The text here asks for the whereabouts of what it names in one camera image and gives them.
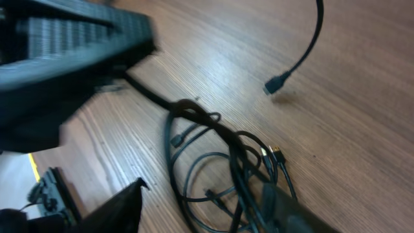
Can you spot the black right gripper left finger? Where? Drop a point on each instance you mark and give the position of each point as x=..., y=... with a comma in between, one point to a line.
x=120, y=214

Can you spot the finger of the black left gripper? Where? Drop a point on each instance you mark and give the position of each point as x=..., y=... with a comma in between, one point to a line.
x=54, y=57

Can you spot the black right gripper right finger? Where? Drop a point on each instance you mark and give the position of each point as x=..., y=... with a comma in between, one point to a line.
x=282, y=214

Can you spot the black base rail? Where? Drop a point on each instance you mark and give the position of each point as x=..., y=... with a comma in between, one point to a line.
x=53, y=198

